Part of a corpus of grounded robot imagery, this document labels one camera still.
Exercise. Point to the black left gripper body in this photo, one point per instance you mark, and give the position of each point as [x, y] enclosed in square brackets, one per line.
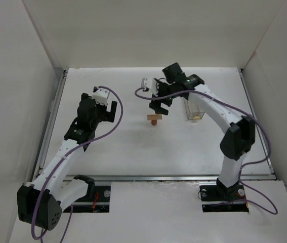
[103, 111]

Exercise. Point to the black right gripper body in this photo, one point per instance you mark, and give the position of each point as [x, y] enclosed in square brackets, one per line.
[162, 100]

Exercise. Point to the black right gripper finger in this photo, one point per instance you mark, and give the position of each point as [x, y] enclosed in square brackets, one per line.
[161, 110]
[153, 105]

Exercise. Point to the light engraved wood block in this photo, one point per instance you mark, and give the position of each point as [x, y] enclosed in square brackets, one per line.
[154, 117]

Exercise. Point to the orange wood cylinder block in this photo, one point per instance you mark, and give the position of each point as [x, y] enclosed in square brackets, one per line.
[154, 122]

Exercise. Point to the clear plastic box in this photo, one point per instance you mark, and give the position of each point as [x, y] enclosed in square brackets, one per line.
[193, 112]

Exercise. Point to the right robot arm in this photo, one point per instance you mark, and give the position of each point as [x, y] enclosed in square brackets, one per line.
[239, 131]

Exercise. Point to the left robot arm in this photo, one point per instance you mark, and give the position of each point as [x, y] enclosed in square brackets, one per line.
[42, 201]

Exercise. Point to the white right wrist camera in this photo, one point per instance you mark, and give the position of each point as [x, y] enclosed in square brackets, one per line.
[150, 85]

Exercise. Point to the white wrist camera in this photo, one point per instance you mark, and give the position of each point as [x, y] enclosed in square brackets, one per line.
[150, 85]
[100, 96]

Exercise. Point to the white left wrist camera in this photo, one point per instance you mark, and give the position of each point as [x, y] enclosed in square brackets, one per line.
[100, 96]

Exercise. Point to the front aluminium rail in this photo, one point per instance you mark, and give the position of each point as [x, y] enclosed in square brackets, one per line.
[128, 178]

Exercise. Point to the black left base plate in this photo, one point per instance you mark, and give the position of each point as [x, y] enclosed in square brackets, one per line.
[98, 202]

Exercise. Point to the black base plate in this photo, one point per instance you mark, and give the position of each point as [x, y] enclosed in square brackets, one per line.
[98, 202]
[218, 199]

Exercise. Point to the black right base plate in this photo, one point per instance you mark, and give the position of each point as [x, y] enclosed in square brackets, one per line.
[218, 199]

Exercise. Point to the aluminium table edge rail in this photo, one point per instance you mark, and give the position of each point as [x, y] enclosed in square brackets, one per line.
[264, 138]

